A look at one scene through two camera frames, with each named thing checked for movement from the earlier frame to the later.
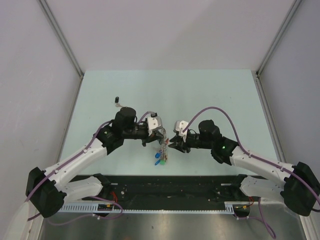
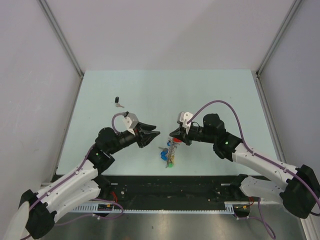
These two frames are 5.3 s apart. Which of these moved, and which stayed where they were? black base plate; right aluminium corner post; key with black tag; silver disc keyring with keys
Moved: silver disc keyring with keys
Stayed: black base plate; right aluminium corner post; key with black tag
